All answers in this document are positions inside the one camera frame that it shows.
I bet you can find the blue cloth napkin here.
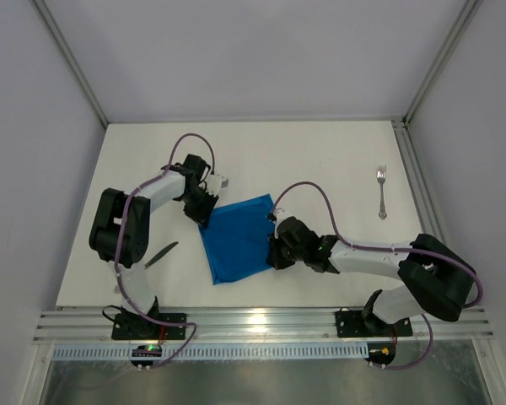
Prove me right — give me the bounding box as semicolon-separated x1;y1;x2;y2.
199;194;274;285

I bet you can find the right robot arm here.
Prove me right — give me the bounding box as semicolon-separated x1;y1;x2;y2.
266;213;477;336

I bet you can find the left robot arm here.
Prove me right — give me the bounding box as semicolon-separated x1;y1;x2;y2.
89;154;228;321

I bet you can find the silver table knife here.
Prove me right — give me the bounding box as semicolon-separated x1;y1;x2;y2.
144;241;179;269

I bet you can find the silver fork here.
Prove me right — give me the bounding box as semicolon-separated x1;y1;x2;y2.
376;165;387;220

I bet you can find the right controller board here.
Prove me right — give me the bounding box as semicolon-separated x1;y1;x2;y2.
365;343;396;368

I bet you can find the controller board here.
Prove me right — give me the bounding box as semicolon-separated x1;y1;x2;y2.
130;344;162;370
365;343;396;368

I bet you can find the left controller board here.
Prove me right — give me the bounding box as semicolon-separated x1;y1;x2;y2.
130;344;162;370

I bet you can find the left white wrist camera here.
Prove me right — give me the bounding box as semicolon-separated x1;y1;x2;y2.
205;174;229;197

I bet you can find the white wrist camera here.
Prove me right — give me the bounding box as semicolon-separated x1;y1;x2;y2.
205;174;229;197
267;208;289;238

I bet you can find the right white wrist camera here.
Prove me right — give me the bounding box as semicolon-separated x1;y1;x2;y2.
267;208;289;238

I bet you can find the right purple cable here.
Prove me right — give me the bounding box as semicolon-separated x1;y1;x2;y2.
271;181;486;370

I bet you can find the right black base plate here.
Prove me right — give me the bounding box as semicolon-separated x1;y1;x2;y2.
334;308;413;338

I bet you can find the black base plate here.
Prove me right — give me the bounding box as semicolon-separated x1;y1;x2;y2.
111;312;186;341
334;308;413;338

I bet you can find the slotted grey cable duct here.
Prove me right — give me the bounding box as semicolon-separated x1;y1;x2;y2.
51;342;368;361

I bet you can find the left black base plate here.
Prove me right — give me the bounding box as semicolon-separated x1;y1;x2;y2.
111;312;186;341

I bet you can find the right side aluminium rail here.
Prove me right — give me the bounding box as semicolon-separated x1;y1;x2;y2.
392;121;473;319

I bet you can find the aluminium rail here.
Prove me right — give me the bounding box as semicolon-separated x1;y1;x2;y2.
392;121;473;319
33;307;494;343

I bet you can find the aluminium front rail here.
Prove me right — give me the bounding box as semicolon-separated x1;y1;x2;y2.
33;307;494;343

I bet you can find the left aluminium frame post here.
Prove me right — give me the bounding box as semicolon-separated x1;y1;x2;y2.
30;0;110;129

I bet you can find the aluminium frame post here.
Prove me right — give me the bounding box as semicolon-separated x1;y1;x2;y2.
30;0;110;129
402;0;482;127

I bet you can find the right aluminium frame post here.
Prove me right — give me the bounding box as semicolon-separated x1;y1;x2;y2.
402;0;482;127

